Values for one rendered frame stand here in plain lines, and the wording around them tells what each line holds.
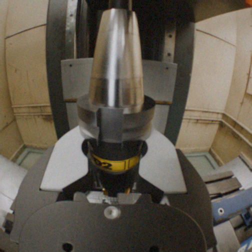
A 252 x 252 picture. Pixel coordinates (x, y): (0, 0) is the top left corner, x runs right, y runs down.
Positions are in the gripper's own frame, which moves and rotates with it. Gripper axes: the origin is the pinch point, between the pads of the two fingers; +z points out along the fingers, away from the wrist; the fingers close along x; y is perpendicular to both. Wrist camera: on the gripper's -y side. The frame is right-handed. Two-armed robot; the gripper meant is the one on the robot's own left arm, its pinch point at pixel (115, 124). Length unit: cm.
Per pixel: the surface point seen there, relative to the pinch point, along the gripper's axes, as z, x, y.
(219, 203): -4.7, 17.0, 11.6
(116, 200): 11.7, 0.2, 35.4
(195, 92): 81, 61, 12
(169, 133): 46, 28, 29
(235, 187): 13, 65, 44
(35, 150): 77, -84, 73
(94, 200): 11.3, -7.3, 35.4
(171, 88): 41.2, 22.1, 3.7
